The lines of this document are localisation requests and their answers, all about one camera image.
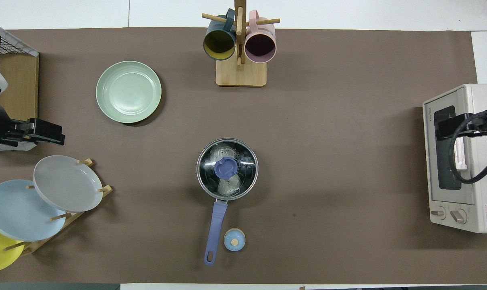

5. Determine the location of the brown table mat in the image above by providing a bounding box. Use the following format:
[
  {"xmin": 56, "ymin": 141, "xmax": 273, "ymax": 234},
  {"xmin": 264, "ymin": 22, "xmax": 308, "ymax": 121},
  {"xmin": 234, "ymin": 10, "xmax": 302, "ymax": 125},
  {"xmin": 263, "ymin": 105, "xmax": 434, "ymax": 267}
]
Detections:
[{"xmin": 0, "ymin": 27, "xmax": 487, "ymax": 284}]

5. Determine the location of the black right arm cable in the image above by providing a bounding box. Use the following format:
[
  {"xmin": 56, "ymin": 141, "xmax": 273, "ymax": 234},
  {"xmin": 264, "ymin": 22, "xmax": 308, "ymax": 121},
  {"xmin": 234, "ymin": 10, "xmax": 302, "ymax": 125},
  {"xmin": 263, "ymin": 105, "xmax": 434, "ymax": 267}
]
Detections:
[{"xmin": 448, "ymin": 110, "xmax": 487, "ymax": 185}]

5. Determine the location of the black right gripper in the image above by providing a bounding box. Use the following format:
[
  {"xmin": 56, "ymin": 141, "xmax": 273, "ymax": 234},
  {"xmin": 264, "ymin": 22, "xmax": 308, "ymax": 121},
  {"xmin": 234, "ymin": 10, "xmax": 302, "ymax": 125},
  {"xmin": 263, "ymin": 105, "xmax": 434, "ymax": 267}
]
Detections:
[{"xmin": 435, "ymin": 109, "xmax": 487, "ymax": 141}]

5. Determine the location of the white vermicelli bundle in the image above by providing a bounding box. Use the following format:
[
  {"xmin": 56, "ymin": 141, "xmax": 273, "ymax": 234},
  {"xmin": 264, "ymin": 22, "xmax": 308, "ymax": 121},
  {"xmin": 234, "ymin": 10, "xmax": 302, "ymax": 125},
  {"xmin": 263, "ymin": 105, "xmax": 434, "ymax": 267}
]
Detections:
[{"xmin": 209, "ymin": 144, "xmax": 244, "ymax": 197}]

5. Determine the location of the wooden shelf with wire mesh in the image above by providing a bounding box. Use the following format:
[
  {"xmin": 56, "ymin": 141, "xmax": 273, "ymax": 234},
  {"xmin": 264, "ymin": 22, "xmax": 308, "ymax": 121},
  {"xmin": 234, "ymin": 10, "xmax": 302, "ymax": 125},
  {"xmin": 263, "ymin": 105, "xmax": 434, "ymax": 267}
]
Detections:
[{"xmin": 0, "ymin": 19, "xmax": 39, "ymax": 151}]

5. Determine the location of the pale green plate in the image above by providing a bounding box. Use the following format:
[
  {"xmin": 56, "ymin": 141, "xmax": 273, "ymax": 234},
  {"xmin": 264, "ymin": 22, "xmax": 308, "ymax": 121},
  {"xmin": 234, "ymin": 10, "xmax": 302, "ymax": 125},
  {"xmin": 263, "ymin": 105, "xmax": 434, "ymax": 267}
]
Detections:
[{"xmin": 96, "ymin": 61, "xmax": 162, "ymax": 124}]

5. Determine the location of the pink mug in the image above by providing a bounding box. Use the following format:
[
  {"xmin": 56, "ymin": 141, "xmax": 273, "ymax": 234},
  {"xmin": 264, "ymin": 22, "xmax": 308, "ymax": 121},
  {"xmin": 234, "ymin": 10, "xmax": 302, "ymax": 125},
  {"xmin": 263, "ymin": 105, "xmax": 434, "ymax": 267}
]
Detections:
[{"xmin": 245, "ymin": 10, "xmax": 277, "ymax": 64}]

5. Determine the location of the wooden mug tree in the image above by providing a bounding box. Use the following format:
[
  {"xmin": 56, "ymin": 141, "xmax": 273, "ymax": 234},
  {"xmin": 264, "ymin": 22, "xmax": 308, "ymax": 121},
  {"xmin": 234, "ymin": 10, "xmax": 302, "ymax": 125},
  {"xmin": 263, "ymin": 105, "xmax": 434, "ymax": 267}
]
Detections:
[{"xmin": 202, "ymin": 0, "xmax": 280, "ymax": 87}]

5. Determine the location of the light blue plate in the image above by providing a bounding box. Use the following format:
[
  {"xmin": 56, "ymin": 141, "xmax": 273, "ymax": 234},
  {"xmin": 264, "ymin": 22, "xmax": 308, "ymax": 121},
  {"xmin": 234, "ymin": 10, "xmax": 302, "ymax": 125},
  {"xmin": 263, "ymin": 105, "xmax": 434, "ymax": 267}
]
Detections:
[{"xmin": 0, "ymin": 179, "xmax": 66, "ymax": 242}]

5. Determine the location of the grey plate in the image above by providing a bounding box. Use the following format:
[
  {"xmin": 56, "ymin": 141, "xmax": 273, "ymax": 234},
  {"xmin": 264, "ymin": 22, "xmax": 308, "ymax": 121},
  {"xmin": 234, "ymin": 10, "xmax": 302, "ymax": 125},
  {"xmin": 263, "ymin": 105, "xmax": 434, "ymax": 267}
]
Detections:
[{"xmin": 33, "ymin": 155, "xmax": 104, "ymax": 213}]

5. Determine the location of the glass lid with blue knob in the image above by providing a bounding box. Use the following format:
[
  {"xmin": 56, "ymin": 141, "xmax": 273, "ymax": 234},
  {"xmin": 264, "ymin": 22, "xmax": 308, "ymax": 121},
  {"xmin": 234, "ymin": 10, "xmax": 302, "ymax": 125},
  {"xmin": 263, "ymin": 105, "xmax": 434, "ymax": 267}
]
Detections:
[{"xmin": 197, "ymin": 138, "xmax": 259, "ymax": 201}]

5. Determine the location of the beige toaster oven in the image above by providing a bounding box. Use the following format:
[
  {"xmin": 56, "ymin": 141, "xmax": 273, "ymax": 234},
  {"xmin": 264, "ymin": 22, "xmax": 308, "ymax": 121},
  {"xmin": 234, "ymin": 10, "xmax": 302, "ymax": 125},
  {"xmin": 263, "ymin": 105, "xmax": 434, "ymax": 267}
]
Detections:
[{"xmin": 423, "ymin": 83, "xmax": 487, "ymax": 234}]

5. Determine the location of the black pot with blue handle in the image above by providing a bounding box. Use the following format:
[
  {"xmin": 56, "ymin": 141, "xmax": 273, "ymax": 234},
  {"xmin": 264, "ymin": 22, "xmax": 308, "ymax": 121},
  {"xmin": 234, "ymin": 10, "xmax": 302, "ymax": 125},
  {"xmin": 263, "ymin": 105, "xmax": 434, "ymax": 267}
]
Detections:
[{"xmin": 197, "ymin": 138, "xmax": 259, "ymax": 266}]

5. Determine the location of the wooden plate rack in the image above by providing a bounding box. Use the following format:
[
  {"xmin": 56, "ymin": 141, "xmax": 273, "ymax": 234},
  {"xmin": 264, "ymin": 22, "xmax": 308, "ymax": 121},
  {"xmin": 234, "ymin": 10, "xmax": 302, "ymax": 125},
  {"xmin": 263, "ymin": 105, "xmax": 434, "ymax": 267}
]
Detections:
[{"xmin": 4, "ymin": 158, "xmax": 113, "ymax": 255}]

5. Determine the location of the small blue jar cork stopper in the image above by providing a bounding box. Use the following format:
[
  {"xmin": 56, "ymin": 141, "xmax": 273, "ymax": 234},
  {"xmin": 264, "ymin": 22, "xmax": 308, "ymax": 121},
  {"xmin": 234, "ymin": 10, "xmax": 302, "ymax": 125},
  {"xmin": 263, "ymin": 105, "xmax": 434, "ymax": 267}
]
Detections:
[{"xmin": 224, "ymin": 228, "xmax": 246, "ymax": 252}]

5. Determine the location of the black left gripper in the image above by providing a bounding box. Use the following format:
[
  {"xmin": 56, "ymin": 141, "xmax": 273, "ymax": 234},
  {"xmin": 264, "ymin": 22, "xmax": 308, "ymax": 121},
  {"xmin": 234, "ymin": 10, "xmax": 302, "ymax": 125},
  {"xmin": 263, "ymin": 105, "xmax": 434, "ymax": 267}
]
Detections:
[{"xmin": 2, "ymin": 118, "xmax": 65, "ymax": 146}]

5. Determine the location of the dark teal mug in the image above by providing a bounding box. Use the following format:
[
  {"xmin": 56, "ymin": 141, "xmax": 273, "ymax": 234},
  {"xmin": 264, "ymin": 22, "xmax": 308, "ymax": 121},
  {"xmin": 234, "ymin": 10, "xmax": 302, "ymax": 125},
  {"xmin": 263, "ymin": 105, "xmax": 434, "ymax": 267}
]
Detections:
[{"xmin": 203, "ymin": 9, "xmax": 236, "ymax": 61}]

